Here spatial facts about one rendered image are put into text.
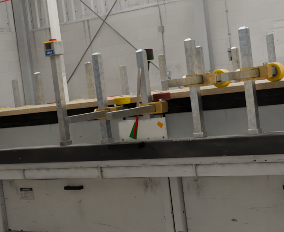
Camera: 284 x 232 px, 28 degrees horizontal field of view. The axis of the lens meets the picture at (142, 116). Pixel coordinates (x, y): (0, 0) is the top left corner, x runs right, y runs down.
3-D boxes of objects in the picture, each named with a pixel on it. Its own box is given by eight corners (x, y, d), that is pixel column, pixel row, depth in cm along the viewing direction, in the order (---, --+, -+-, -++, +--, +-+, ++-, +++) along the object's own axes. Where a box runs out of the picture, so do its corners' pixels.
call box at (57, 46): (55, 56, 282) (53, 40, 282) (44, 58, 286) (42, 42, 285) (65, 55, 288) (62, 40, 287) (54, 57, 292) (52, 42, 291)
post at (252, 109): (258, 146, 231) (245, 26, 229) (250, 146, 233) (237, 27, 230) (262, 144, 234) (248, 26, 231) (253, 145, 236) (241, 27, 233)
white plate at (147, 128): (167, 140, 253) (164, 117, 253) (119, 142, 267) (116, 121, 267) (167, 139, 254) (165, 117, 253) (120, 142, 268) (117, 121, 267)
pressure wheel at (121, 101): (134, 118, 278) (131, 95, 277) (118, 120, 276) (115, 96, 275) (130, 118, 286) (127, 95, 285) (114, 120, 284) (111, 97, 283)
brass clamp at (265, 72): (267, 78, 225) (266, 65, 224) (235, 81, 232) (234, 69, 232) (273, 77, 230) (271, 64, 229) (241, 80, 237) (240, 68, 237)
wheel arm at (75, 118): (71, 125, 245) (70, 115, 245) (65, 125, 247) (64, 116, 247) (128, 114, 281) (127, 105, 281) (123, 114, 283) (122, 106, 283)
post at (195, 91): (203, 150, 245) (190, 37, 242) (196, 151, 247) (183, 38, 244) (207, 149, 248) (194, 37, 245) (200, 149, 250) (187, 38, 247)
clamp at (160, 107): (162, 113, 253) (161, 101, 253) (137, 115, 261) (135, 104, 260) (168, 111, 258) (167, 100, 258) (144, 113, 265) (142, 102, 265)
